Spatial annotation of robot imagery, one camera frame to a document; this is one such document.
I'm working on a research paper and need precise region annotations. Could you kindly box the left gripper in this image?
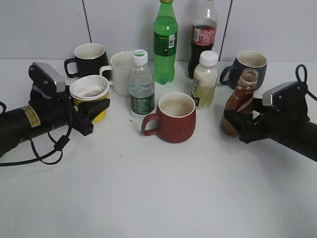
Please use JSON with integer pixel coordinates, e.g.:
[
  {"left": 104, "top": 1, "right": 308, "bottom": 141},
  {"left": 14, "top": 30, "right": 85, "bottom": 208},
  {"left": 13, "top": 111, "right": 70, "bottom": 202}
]
[{"left": 29, "top": 86, "right": 110, "bottom": 136}]

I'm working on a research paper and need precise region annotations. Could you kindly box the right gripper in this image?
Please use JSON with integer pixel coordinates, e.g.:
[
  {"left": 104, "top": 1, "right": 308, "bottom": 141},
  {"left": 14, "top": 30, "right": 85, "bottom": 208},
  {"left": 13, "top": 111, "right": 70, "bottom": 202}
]
[{"left": 223, "top": 98, "right": 285, "bottom": 144}]

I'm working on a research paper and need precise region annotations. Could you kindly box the yellow paper cup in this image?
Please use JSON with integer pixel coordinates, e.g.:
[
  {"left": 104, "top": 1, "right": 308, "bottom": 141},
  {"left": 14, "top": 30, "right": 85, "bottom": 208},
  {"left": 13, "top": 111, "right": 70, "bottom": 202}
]
[{"left": 69, "top": 75, "right": 109, "bottom": 120}]

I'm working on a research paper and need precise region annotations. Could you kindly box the brown Nescafe coffee bottle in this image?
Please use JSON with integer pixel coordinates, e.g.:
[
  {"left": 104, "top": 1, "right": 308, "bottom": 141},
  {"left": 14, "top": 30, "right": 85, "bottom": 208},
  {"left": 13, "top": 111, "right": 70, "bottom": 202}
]
[{"left": 220, "top": 68, "right": 259, "bottom": 131}]

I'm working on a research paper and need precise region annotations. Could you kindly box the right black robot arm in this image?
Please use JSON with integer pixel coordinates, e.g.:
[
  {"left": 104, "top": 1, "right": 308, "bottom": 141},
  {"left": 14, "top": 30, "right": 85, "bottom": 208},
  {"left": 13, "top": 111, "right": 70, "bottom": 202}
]
[{"left": 224, "top": 98, "right": 317, "bottom": 161}]

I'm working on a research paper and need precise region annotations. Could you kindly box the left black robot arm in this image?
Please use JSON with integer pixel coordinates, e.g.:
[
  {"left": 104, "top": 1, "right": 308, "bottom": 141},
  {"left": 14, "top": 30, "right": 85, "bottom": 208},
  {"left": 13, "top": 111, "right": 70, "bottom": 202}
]
[{"left": 0, "top": 90, "right": 110, "bottom": 156}]

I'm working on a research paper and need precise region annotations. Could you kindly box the black mug left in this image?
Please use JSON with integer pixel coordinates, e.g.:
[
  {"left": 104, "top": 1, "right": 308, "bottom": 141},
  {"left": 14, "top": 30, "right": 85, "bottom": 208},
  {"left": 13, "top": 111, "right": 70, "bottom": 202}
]
[{"left": 64, "top": 43, "right": 109, "bottom": 78}]

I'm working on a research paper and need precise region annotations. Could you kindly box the white ceramic mug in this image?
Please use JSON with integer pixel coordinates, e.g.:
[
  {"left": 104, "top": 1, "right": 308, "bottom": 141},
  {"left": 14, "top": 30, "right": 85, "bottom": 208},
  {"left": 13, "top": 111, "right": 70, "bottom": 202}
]
[{"left": 99, "top": 51, "right": 132, "bottom": 97}]

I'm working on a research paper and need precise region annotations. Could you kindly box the clear water bottle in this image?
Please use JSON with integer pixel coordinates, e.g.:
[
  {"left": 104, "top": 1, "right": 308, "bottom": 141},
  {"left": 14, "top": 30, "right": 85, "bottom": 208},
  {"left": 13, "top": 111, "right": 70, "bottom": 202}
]
[{"left": 128, "top": 49, "right": 155, "bottom": 120}]

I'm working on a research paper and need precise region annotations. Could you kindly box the white-capped milky drink bottle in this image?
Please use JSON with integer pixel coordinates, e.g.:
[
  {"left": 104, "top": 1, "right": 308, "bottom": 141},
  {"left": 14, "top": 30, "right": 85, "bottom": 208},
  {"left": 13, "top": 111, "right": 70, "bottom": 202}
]
[{"left": 191, "top": 51, "right": 218, "bottom": 109}]

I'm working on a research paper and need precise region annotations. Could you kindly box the dark grey mug right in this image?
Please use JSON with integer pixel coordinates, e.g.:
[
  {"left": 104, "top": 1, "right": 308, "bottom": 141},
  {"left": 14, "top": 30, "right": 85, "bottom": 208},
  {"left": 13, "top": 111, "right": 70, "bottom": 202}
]
[{"left": 219, "top": 51, "right": 268, "bottom": 91}]

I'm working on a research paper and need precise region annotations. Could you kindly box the red ceramic mug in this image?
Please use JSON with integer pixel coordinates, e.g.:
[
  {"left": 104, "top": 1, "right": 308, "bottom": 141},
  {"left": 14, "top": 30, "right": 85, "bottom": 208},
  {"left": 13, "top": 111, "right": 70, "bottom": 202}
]
[{"left": 141, "top": 92, "right": 196, "bottom": 143}]

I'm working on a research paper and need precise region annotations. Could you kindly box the cola bottle red label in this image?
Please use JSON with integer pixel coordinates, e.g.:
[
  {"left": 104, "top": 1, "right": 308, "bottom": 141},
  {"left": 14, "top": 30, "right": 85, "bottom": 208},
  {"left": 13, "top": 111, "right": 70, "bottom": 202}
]
[{"left": 188, "top": 0, "right": 218, "bottom": 79}]

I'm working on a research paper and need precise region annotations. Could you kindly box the green soda bottle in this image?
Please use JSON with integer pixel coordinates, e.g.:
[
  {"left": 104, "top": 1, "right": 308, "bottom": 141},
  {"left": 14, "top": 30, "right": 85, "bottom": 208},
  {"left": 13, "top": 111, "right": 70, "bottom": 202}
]
[{"left": 153, "top": 0, "right": 178, "bottom": 85}]

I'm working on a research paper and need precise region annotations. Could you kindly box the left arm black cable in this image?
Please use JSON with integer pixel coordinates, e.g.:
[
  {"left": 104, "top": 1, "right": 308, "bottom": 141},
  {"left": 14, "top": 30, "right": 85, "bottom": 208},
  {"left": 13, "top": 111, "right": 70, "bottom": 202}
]
[{"left": 0, "top": 94, "right": 77, "bottom": 167}]

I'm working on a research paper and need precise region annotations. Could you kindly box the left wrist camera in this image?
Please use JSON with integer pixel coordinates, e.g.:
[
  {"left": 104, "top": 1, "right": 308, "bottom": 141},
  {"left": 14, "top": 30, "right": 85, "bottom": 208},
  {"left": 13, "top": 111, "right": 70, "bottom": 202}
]
[{"left": 28, "top": 61, "right": 66, "bottom": 99}]

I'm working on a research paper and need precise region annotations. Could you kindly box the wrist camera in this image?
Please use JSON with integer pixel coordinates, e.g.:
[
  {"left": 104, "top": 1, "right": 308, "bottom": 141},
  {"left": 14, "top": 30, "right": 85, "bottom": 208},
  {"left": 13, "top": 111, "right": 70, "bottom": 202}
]
[
  {"left": 262, "top": 81, "right": 308, "bottom": 115},
  {"left": 28, "top": 61, "right": 66, "bottom": 99}
]

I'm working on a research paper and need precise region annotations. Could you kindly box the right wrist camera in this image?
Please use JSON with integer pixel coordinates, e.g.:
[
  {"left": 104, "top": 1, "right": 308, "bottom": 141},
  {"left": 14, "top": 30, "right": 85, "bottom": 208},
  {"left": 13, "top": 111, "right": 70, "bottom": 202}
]
[{"left": 262, "top": 81, "right": 308, "bottom": 115}]

